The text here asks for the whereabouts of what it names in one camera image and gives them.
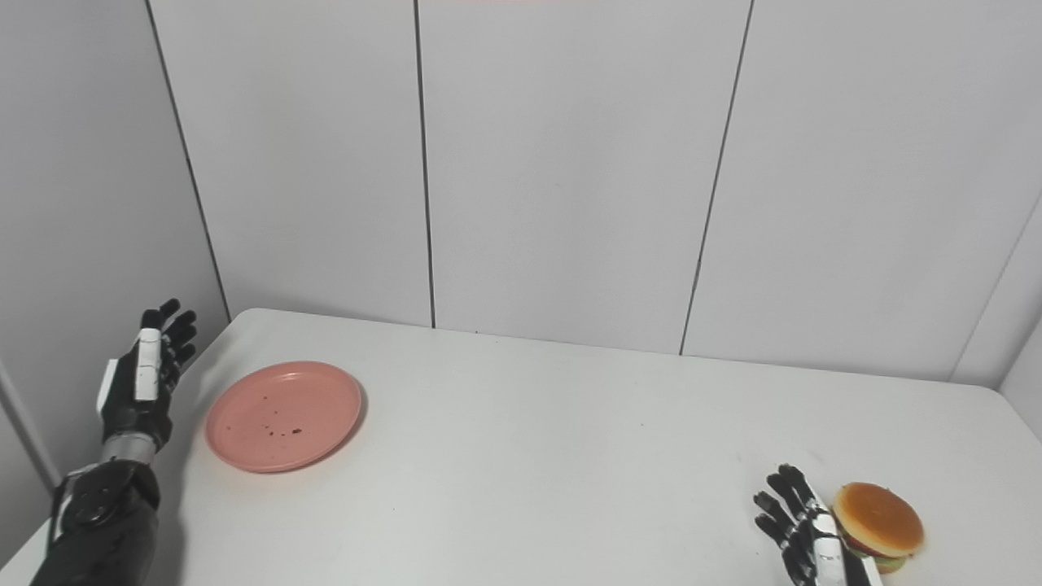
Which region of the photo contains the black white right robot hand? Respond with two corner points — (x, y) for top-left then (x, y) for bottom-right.
(753, 464), (884, 586)

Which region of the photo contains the toy hamburger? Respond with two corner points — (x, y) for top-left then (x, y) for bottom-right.
(832, 482), (926, 575)

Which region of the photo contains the pink round plate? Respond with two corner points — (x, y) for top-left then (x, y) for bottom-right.
(204, 361), (364, 474)

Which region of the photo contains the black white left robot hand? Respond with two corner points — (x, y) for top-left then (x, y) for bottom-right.
(96, 299), (199, 453)

